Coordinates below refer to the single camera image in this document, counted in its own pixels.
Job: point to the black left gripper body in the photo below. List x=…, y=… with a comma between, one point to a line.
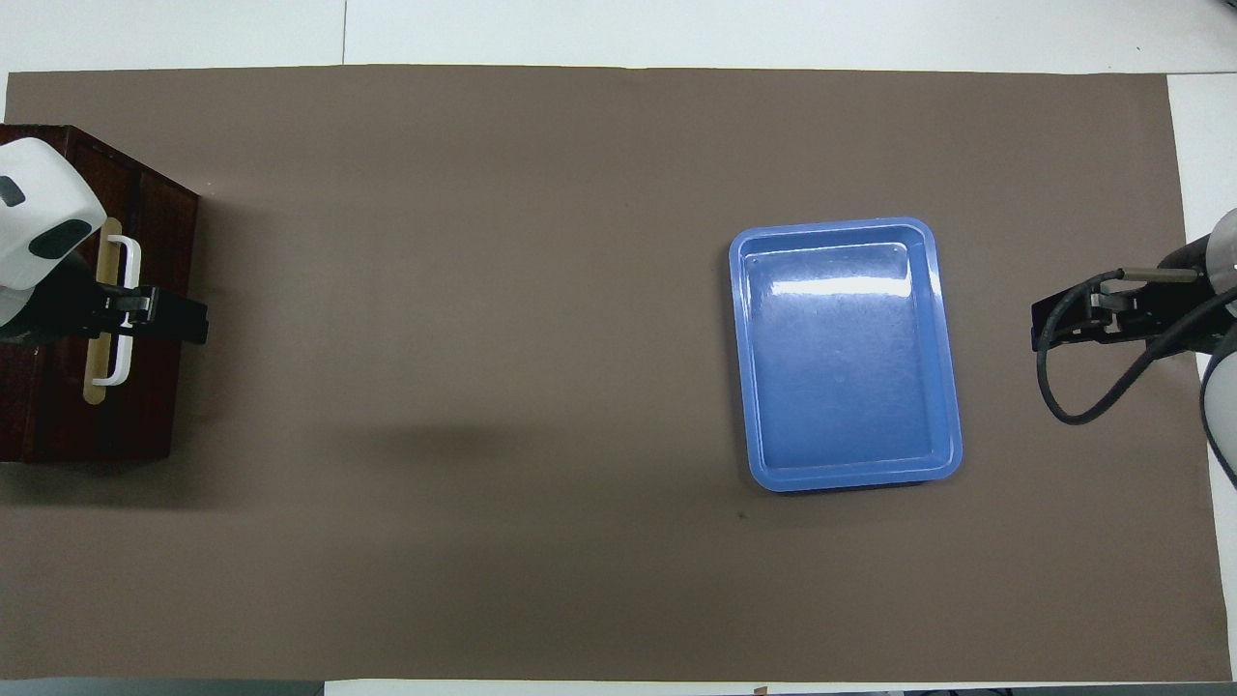
x=106, y=314

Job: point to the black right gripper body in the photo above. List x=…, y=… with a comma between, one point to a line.
x=1150, y=321

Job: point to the dark wooden cabinet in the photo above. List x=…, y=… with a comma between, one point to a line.
x=24, y=416

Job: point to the blue plastic tray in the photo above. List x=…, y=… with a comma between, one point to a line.
x=841, y=367

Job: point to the brown table mat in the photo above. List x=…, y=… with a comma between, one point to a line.
x=483, y=290

